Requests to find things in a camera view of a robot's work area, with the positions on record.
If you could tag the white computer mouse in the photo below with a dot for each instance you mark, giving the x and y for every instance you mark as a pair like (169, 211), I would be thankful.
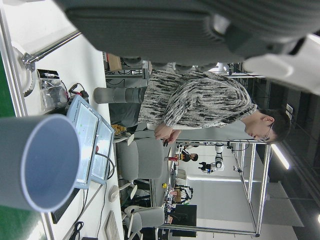
(113, 193)

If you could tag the ceiling light strip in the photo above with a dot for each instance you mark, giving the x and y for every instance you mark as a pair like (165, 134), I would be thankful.
(280, 156)

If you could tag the chrome rod stand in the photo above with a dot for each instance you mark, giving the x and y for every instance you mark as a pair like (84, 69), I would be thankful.
(50, 48)

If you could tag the beige computer keyboard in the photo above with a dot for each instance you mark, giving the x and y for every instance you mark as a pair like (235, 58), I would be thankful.
(112, 226)

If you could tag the person in black top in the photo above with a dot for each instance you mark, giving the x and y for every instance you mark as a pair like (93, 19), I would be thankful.
(188, 156)

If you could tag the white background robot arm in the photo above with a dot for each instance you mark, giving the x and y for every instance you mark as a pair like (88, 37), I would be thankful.
(218, 157)

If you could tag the blue-grey teach pendant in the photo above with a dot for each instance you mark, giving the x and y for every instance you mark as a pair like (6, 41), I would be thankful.
(103, 147)
(85, 140)

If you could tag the grey cylindrical bottle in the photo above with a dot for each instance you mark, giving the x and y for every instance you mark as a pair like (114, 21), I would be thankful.
(112, 95)

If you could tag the aluminium profile frame cage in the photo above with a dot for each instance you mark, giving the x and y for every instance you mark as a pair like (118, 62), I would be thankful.
(260, 190)

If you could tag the black background monitor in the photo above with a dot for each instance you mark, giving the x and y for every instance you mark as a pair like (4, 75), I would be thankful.
(185, 220)

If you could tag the grey office chair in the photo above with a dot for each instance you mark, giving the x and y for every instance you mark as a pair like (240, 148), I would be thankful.
(145, 157)
(147, 216)

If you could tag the brown cardboard box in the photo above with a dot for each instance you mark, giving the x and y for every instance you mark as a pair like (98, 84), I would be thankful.
(115, 62)

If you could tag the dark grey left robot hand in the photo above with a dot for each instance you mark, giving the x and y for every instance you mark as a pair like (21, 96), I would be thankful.
(150, 32)

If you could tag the person in patterned sweater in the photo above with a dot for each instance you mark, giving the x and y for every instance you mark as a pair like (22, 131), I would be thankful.
(200, 100)

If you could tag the pale blue plastic cup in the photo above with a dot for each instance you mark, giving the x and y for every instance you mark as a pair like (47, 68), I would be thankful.
(50, 162)

